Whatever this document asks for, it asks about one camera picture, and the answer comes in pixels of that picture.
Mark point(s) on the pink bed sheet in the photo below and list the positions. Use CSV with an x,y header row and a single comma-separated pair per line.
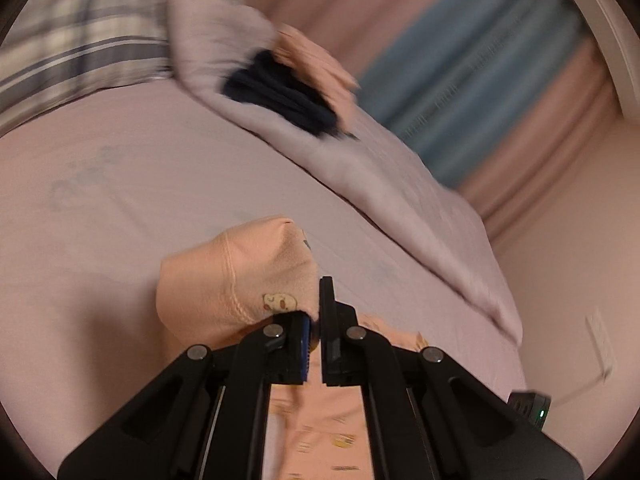
x,y
95,194

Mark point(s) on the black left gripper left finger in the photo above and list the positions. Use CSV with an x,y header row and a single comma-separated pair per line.
x,y
279,352

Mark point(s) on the peach cartoon print garment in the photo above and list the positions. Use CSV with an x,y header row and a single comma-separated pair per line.
x,y
218,292

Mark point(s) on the pink and blue curtain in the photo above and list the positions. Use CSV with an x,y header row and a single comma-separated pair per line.
x,y
497,97

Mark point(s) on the plaid blue white pillow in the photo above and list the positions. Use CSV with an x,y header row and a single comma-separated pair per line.
x,y
58,51

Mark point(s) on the pinkish grey duvet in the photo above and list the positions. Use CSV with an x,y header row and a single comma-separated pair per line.
x,y
221,55

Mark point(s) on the peach folded garment on duvet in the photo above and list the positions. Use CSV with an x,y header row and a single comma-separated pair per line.
x,y
316,67

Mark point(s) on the dark navy garment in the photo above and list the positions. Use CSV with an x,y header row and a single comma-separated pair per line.
x,y
273,86

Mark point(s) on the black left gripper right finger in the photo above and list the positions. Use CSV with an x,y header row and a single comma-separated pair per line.
x,y
349,351

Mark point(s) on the white wall power strip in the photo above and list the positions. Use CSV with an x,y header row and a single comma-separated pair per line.
x,y
602,344

